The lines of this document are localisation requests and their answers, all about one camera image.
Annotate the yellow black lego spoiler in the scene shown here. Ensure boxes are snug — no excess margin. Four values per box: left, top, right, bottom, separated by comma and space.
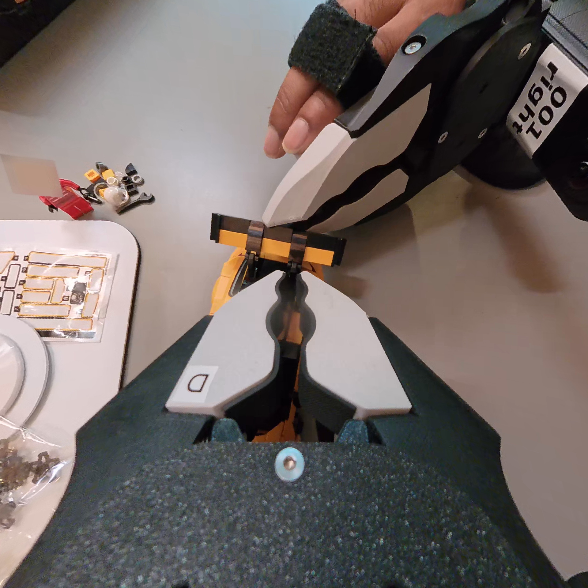
210, 213, 347, 267

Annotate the red lego minifigure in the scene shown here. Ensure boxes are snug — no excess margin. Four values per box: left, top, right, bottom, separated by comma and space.
39, 178, 95, 219

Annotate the plastic bag of lego parts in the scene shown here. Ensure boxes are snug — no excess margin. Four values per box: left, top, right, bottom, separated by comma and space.
0, 416, 78, 533

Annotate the lego sticker sheet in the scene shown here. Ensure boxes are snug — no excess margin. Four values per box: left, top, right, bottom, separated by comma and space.
0, 249, 120, 343

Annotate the yellow lego car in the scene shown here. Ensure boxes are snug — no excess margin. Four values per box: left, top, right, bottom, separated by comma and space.
209, 248, 328, 444

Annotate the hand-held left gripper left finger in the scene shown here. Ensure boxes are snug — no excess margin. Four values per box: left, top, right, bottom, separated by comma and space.
164, 271, 282, 419

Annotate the person's right hand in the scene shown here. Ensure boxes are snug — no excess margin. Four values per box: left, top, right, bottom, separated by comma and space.
264, 0, 467, 160

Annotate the white book stand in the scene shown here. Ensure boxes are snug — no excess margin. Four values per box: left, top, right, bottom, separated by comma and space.
0, 220, 141, 545

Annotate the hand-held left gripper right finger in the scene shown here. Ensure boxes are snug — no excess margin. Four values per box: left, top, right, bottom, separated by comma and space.
300, 272, 413, 421

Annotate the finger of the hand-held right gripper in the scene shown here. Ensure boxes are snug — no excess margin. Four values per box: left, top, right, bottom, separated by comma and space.
305, 169, 410, 234
261, 84, 433, 229

